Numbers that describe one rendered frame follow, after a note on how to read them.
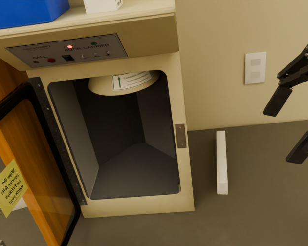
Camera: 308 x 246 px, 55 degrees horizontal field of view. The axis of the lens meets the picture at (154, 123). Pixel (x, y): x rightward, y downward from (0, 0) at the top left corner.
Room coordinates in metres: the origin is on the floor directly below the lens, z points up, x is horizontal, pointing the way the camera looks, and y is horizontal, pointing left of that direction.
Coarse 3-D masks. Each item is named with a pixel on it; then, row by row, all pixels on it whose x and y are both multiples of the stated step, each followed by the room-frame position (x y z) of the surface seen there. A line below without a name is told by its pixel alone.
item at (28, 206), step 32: (0, 128) 0.46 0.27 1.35; (32, 128) 0.53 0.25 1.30; (0, 160) 0.43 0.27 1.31; (32, 160) 0.49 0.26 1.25; (0, 192) 0.39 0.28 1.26; (32, 192) 0.46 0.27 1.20; (64, 192) 0.54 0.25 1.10; (0, 224) 0.36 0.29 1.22; (32, 224) 0.42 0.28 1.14; (64, 224) 0.50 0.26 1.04
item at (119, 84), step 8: (136, 72) 0.61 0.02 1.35; (144, 72) 0.62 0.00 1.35; (152, 72) 0.64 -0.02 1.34; (96, 80) 0.63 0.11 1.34; (104, 80) 0.61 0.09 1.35; (112, 80) 0.60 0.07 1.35; (120, 80) 0.60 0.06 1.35; (128, 80) 0.60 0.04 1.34; (136, 80) 0.60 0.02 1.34; (144, 80) 0.61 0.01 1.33; (152, 80) 0.62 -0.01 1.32; (96, 88) 0.62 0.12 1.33; (104, 88) 0.61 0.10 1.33; (112, 88) 0.60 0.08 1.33; (120, 88) 0.59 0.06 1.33; (128, 88) 0.59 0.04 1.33; (136, 88) 0.60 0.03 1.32; (144, 88) 0.60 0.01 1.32
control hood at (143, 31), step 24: (144, 0) 0.53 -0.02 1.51; (168, 0) 0.50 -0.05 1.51; (48, 24) 0.47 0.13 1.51; (72, 24) 0.47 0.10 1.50; (96, 24) 0.46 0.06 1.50; (120, 24) 0.46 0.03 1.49; (144, 24) 0.47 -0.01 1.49; (168, 24) 0.47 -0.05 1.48; (0, 48) 0.51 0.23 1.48; (144, 48) 0.52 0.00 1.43; (168, 48) 0.52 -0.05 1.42
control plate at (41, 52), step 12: (96, 36) 0.49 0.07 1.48; (108, 36) 0.49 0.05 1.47; (12, 48) 0.51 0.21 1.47; (24, 48) 0.51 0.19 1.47; (36, 48) 0.51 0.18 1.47; (48, 48) 0.51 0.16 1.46; (60, 48) 0.51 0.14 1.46; (72, 48) 0.51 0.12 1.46; (84, 48) 0.51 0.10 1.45; (96, 48) 0.51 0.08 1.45; (108, 48) 0.52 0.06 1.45; (120, 48) 0.52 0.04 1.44; (24, 60) 0.54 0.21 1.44; (36, 60) 0.54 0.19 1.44; (60, 60) 0.54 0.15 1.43; (84, 60) 0.55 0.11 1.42; (96, 60) 0.55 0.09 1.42
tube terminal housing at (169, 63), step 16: (80, 0) 0.58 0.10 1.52; (80, 64) 0.59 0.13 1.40; (96, 64) 0.58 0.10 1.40; (112, 64) 0.58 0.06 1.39; (128, 64) 0.57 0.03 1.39; (144, 64) 0.57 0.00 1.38; (160, 64) 0.57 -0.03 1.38; (176, 64) 0.56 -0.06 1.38; (48, 80) 0.60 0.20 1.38; (64, 80) 0.59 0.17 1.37; (176, 80) 0.56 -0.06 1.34; (48, 96) 0.60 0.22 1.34; (176, 96) 0.56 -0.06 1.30; (176, 112) 0.56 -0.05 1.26; (176, 144) 0.56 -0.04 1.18; (192, 192) 0.56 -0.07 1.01; (96, 208) 0.60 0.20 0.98; (112, 208) 0.59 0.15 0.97; (128, 208) 0.58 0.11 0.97; (144, 208) 0.58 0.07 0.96; (160, 208) 0.57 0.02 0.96; (176, 208) 0.57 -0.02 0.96; (192, 208) 0.56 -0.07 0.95
